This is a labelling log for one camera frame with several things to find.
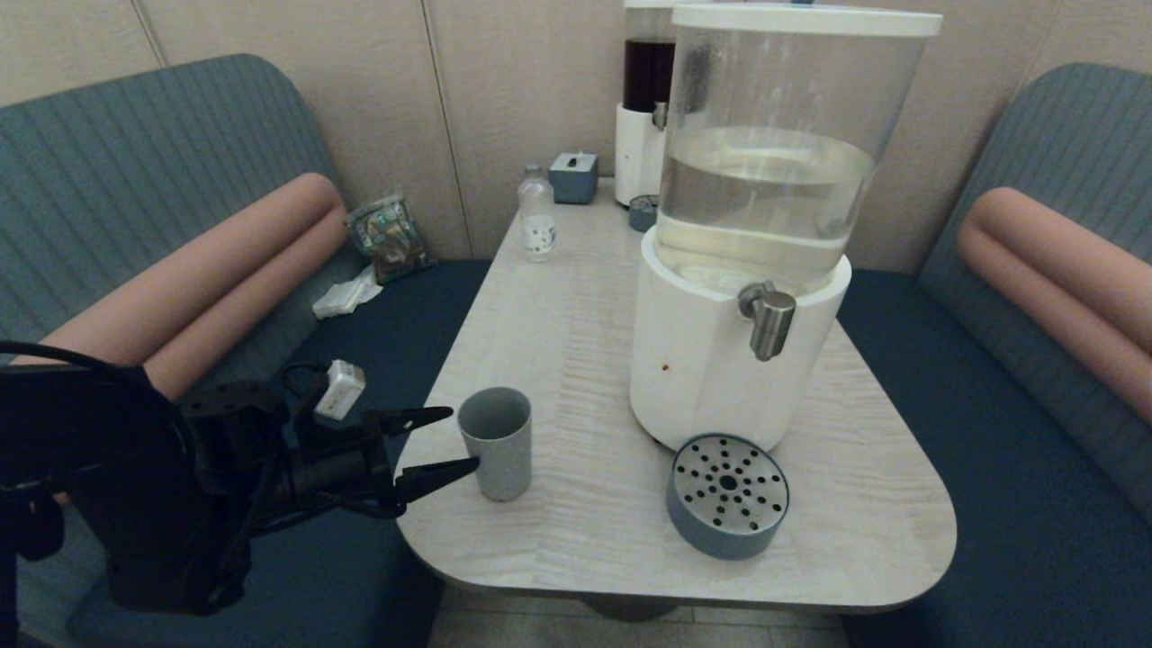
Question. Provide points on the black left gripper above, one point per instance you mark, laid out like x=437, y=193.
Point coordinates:
x=342, y=463

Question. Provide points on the grey plastic cup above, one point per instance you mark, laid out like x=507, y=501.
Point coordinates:
x=499, y=459

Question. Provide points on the steel dispenser tap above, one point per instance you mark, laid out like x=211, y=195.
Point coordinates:
x=772, y=328

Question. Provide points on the dark teal seat cushion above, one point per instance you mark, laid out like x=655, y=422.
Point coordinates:
x=1008, y=504
x=378, y=342

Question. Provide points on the crumpled white tissue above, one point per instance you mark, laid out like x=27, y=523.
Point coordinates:
x=346, y=297

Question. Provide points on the green snack bag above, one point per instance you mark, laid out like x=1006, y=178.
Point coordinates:
x=391, y=237

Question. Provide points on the clear plastic water bottle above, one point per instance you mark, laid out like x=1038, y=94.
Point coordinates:
x=538, y=223

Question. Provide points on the pink bench bolster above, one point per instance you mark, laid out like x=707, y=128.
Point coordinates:
x=1062, y=270
x=198, y=279

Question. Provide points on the clear water dispenser white base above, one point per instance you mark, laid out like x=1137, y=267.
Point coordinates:
x=702, y=360

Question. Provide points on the blue grey tissue box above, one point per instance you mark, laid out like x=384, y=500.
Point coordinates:
x=573, y=183

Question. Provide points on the large blue steel drip tray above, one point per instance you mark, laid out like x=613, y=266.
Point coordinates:
x=720, y=531

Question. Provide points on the small blue drip tray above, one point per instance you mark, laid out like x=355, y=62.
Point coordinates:
x=641, y=214

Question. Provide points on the dark drink dispenser white base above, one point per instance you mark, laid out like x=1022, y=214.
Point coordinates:
x=637, y=153

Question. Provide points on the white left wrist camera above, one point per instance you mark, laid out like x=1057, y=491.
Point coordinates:
x=340, y=390

